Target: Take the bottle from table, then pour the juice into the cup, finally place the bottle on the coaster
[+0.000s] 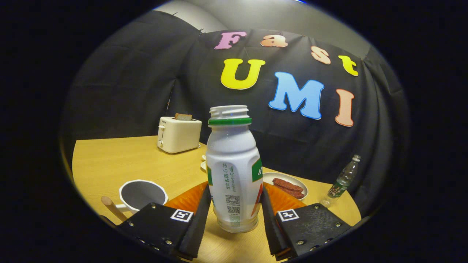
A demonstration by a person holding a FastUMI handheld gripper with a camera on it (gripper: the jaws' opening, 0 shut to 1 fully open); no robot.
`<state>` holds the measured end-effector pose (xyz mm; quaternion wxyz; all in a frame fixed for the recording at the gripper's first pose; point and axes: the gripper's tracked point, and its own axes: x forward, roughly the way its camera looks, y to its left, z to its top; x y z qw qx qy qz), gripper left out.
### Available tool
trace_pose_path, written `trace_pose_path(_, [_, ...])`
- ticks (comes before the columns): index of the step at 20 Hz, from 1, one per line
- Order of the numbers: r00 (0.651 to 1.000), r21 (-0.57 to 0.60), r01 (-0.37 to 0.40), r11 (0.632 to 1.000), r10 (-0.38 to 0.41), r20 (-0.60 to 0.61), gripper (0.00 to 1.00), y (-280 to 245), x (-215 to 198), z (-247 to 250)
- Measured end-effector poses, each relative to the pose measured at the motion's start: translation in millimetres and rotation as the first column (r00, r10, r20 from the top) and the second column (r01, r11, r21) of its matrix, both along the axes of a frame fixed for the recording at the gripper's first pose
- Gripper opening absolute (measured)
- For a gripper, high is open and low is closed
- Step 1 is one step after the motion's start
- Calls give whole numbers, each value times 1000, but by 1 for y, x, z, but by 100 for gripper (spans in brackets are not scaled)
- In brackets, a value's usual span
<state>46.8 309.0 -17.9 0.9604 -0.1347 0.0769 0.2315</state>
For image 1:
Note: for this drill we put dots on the white divided bean dish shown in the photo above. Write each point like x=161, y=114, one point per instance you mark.
x=203, y=166

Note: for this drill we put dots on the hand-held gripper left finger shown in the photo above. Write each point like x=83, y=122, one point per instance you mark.
x=197, y=230

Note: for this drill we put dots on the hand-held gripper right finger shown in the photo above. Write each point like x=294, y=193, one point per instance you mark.
x=272, y=230

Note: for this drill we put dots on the wooden table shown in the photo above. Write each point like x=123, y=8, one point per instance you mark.
x=120, y=160

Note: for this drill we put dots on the white round plate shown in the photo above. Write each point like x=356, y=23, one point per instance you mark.
x=270, y=175

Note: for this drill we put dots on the red sausage strip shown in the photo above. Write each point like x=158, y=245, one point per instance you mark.
x=289, y=184
x=290, y=193

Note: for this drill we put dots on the bread slice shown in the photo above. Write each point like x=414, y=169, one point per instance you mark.
x=182, y=117

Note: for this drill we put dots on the white toaster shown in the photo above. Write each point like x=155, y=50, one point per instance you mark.
x=179, y=135

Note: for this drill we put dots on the clear plastic water bottle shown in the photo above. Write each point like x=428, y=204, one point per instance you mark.
x=342, y=182

